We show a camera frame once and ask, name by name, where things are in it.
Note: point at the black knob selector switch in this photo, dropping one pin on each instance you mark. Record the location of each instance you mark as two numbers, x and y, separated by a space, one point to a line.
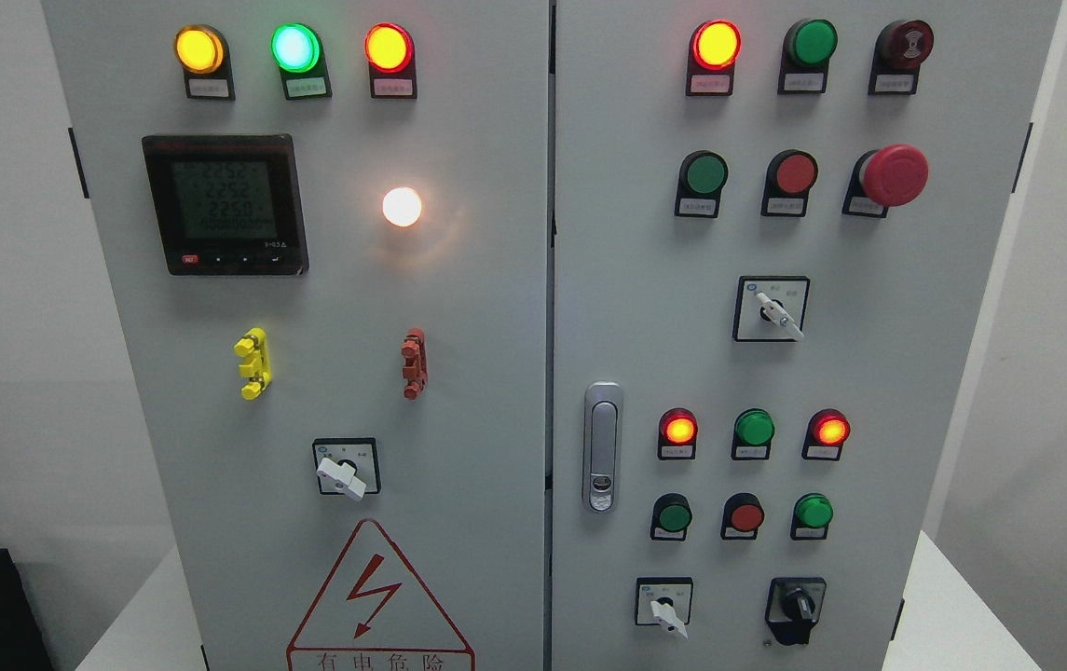
793 608

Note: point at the red terminal connector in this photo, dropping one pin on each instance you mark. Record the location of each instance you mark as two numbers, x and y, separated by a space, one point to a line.
415 363

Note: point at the red lit indicator lower left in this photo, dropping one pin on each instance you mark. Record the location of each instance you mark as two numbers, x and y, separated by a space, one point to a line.
677 435

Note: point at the red lit indicator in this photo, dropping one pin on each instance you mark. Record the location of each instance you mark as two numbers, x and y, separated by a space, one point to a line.
677 435
712 55

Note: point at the white glowing lamp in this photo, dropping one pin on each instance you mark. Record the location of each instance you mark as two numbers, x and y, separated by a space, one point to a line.
402 206

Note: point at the green push button lower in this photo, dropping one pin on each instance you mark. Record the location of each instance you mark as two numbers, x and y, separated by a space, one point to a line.
671 516

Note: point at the green push button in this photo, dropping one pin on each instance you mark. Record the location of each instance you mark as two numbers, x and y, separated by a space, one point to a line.
671 516
701 178

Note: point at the green push button upper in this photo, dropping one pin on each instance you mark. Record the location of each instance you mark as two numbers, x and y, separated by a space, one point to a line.
701 178

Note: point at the left grey cabinet door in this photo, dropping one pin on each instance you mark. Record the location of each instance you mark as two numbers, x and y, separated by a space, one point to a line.
462 467

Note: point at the grey cabinet door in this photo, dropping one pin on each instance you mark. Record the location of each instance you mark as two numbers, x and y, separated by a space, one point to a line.
646 299
462 467

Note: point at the green indicator lower middle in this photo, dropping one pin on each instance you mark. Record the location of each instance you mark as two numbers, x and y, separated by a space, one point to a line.
753 432

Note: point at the right grey cabinet door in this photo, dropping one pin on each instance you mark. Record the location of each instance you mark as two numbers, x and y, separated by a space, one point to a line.
646 299

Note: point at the red push button lower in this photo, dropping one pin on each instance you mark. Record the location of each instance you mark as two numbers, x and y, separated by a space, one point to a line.
742 517

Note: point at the red push button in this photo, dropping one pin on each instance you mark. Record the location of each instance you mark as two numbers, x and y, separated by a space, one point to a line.
789 178
742 517

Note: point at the yellow terminal connector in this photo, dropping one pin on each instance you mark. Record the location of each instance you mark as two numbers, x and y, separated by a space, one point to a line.
254 364

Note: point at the red push button upper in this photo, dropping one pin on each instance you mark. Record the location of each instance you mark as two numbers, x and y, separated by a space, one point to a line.
789 178

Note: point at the red indicator lower right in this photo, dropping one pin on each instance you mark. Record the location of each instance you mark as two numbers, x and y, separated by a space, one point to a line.
826 433

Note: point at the red lit indicator left door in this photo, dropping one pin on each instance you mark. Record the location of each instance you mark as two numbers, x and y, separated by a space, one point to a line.
392 62

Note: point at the red lightning warning sticker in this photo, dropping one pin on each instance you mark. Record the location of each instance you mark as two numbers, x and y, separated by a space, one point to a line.
373 612

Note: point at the green illuminated button lower right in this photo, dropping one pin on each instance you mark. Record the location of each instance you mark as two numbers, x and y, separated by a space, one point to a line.
811 516

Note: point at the black digital power meter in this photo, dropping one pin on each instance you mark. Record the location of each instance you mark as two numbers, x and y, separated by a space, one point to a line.
228 204

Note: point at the red lit indicator right top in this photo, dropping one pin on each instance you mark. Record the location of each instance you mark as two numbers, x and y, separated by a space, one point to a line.
712 55

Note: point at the green lit indicator light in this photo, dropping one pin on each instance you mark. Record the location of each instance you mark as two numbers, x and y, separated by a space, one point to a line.
299 56

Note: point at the red emergency stop mushroom button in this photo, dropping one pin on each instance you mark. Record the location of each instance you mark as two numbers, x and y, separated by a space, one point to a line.
882 179

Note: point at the green indicator top right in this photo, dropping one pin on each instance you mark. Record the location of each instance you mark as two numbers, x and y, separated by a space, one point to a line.
807 50

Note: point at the yellow indicator light top left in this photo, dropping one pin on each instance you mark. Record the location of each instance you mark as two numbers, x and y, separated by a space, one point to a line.
204 57

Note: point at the silver door latch handle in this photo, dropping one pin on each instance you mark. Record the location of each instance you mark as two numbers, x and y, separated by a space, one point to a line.
602 437

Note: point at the white selector switch left door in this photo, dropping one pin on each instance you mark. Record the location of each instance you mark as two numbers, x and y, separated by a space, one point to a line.
347 466

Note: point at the white selector switch upper right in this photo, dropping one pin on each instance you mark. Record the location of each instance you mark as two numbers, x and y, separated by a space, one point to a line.
770 308

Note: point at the white selector switch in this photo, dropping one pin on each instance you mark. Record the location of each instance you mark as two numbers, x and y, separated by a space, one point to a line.
664 602
770 308

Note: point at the white selector switch bottom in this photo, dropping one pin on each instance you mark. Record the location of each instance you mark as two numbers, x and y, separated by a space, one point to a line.
664 602

